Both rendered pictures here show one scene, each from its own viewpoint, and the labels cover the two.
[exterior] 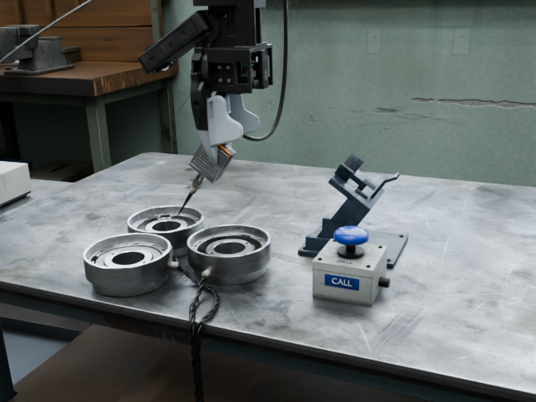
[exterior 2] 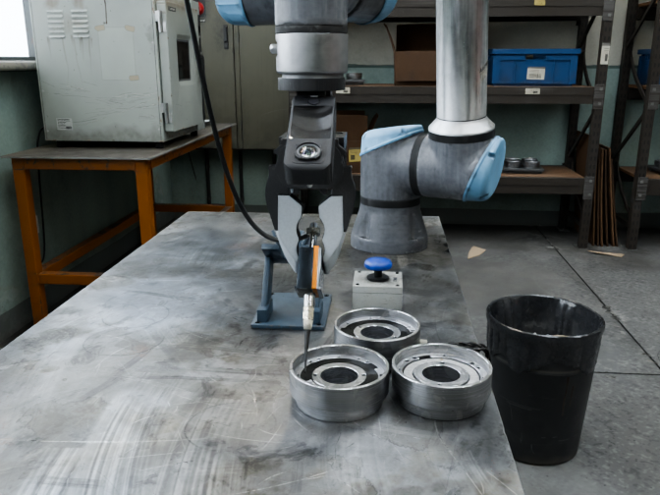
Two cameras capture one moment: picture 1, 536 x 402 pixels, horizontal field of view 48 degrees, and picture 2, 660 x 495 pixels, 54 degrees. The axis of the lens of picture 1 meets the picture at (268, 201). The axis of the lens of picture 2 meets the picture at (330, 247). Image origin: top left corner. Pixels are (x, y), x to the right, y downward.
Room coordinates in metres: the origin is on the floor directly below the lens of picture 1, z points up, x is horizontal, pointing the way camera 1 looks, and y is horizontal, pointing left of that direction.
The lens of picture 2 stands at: (0.99, 0.73, 1.15)
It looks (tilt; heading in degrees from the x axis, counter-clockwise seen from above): 16 degrees down; 251
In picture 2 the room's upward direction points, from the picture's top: straight up
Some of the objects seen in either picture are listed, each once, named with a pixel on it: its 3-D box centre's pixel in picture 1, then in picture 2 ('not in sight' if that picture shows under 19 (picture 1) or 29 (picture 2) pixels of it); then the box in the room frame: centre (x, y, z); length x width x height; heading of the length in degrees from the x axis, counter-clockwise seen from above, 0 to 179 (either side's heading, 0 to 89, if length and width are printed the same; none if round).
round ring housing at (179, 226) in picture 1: (167, 231); (339, 382); (0.78, 0.14, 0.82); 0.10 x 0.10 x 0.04
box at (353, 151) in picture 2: not in sight; (341, 140); (-0.47, -3.37, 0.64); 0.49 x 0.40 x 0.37; 161
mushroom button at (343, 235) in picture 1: (350, 249); (377, 275); (0.64, -0.09, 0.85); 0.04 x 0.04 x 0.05
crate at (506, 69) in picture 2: not in sight; (528, 67); (-1.57, -2.91, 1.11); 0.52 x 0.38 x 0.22; 156
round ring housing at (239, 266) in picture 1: (230, 254); (376, 338); (0.70, 0.05, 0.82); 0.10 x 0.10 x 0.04
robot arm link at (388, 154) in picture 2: not in sight; (394, 160); (0.48, -0.40, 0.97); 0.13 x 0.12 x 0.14; 133
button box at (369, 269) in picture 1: (354, 269); (377, 291); (0.64, -0.10, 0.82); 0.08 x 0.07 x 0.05; 66
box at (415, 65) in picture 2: not in sight; (423, 53); (-0.95, -3.17, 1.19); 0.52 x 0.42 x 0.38; 156
